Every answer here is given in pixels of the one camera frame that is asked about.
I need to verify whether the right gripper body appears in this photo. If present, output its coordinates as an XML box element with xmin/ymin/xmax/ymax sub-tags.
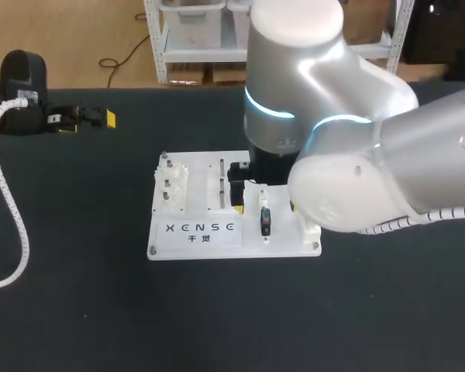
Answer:
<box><xmin>249</xmin><ymin>146</ymin><xmax>295</xmax><ymax>186</ymax></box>

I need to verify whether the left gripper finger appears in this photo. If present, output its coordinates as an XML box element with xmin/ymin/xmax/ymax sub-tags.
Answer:
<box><xmin>80</xmin><ymin>105</ymin><xmax>118</xmax><ymax>129</ymax></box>
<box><xmin>46</xmin><ymin>104</ymin><xmax>81</xmax><ymax>135</ymax></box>

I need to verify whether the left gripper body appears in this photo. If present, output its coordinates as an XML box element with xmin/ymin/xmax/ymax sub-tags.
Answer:
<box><xmin>0</xmin><ymin>49</ymin><xmax>50</xmax><ymax>136</ymax></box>

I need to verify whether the black multi-pin plug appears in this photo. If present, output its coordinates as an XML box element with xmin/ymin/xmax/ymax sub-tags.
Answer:
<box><xmin>260</xmin><ymin>207</ymin><xmax>274</xmax><ymax>238</ymax></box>

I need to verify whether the white board with sockets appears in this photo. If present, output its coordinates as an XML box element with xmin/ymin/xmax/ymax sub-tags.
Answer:
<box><xmin>146</xmin><ymin>150</ymin><xmax>323</xmax><ymax>262</ymax></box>

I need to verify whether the brown cardboard box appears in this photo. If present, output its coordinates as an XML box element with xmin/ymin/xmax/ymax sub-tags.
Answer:
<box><xmin>211</xmin><ymin>64</ymin><xmax>249</xmax><ymax>84</ymax></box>
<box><xmin>167</xmin><ymin>63</ymin><xmax>207</xmax><ymax>85</ymax></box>

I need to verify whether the white metal shelf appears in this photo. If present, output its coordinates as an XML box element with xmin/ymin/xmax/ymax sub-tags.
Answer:
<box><xmin>142</xmin><ymin>0</ymin><xmax>403</xmax><ymax>84</ymax></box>

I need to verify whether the translucent storage bin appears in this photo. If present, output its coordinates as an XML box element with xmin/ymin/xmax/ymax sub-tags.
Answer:
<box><xmin>169</xmin><ymin>0</ymin><xmax>229</xmax><ymax>29</ymax></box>

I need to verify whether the black floor cable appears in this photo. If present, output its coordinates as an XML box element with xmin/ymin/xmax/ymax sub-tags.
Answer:
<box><xmin>98</xmin><ymin>33</ymin><xmax>153</xmax><ymax>88</ymax></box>

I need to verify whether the white cable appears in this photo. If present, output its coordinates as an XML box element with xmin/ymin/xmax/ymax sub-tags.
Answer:
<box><xmin>355</xmin><ymin>206</ymin><xmax>465</xmax><ymax>236</ymax></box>
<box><xmin>0</xmin><ymin>98</ymin><xmax>30</xmax><ymax>290</ymax></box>

